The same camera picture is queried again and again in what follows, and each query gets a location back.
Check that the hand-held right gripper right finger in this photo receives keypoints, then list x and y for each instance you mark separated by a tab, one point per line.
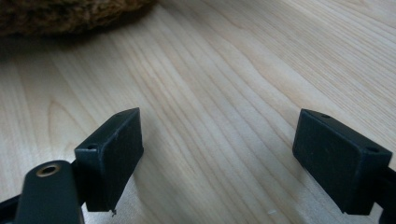
336	161

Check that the brown teddy bear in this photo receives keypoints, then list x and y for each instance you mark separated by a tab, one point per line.
62	14

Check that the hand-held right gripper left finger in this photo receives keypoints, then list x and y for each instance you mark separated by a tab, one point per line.
109	168

